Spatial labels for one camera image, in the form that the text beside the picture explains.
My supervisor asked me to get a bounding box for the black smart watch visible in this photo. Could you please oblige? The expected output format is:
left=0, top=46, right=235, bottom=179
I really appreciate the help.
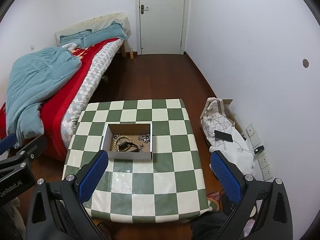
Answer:
left=117, top=141, right=139, bottom=152

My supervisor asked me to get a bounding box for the red bed sheet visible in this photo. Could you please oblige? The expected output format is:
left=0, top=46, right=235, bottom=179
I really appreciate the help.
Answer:
left=1, top=38, right=118, bottom=161

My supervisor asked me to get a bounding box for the black charger plug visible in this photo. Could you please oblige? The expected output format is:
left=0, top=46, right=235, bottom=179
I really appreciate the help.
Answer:
left=254, top=145, right=265, bottom=154

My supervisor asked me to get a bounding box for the blue duvet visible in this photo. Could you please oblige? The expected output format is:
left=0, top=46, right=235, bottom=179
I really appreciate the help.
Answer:
left=5, top=47, right=81, bottom=148

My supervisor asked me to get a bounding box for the white paper sheet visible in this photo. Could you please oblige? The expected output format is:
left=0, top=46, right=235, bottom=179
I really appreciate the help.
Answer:
left=209, top=126, right=254, bottom=175

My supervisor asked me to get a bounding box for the checkered mattress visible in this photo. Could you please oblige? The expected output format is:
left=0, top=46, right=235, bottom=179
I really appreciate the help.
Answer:
left=61, top=39, right=124, bottom=147

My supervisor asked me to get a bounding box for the white cardboard box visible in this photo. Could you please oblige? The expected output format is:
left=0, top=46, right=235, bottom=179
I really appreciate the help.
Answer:
left=100, top=123, right=153, bottom=160

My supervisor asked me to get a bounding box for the black smartphone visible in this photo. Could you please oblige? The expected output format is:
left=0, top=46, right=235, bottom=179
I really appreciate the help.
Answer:
left=214, top=130, right=233, bottom=142

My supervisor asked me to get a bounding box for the beige patterned tote bag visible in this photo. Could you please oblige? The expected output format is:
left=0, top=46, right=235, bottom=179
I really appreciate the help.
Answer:
left=200, top=97, right=236, bottom=147

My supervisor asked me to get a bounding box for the cream headboard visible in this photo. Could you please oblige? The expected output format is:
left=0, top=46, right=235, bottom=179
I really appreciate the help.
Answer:
left=55, top=12, right=132, bottom=46

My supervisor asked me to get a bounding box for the orange bottle on floor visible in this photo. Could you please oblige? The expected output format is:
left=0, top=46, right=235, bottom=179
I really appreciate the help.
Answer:
left=130, top=48, right=135, bottom=59

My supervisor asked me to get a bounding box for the blue pillow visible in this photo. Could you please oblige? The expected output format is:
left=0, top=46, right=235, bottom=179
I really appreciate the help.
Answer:
left=60, top=21, right=128, bottom=49

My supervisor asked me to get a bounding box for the white door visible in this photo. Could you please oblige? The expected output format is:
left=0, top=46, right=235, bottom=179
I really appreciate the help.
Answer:
left=135, top=0, right=189, bottom=55

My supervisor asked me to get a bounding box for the white wall socket strip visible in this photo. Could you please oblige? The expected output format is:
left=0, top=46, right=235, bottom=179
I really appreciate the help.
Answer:
left=246, top=123, right=273, bottom=181

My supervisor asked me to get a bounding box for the white charging cable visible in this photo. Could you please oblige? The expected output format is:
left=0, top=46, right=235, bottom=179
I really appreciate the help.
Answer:
left=231, top=141, right=257, bottom=155

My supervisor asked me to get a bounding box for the wooden bead bracelet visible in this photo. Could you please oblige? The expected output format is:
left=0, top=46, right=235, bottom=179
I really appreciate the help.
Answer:
left=111, top=134, right=133, bottom=152

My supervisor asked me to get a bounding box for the wooden bed frame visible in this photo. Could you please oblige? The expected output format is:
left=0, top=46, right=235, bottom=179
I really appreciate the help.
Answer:
left=120, top=42, right=126, bottom=57

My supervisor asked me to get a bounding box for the round wall hole cover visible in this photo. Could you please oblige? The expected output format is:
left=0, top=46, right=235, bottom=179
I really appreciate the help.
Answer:
left=302, top=59, right=309, bottom=68

